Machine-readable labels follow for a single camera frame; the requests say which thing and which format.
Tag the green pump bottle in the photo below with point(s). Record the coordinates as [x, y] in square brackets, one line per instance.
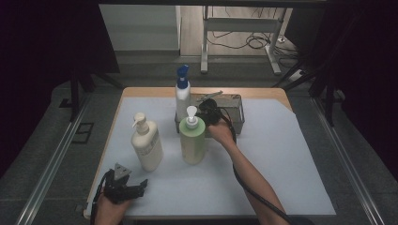
[192, 143]

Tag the pale blue table mat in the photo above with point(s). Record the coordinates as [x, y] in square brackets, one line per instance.
[281, 175]

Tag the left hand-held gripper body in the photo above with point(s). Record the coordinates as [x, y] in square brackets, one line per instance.
[117, 189]

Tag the aluminium floor rail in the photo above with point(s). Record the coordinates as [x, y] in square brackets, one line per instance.
[50, 172]
[347, 162]

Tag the white desk frame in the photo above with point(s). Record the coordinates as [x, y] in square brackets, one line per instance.
[241, 24]

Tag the cream pump bottle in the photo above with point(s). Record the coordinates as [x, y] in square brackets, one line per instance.
[147, 146]

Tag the white bottle with blue pump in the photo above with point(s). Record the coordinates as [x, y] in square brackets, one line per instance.
[183, 100]

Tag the white power strip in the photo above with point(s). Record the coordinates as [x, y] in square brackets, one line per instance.
[296, 75]

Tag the person's right hand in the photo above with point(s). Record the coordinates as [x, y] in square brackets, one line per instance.
[222, 132]

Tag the metal mesh basket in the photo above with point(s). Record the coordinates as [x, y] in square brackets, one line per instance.
[233, 109]

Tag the dark curtain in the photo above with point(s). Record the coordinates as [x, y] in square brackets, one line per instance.
[369, 78]
[40, 62]

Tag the black metal stand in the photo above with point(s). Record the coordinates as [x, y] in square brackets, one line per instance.
[328, 93]
[75, 93]

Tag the white cabinet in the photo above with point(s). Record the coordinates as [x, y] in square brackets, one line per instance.
[140, 28]

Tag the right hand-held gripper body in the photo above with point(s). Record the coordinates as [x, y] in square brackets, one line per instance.
[211, 112]

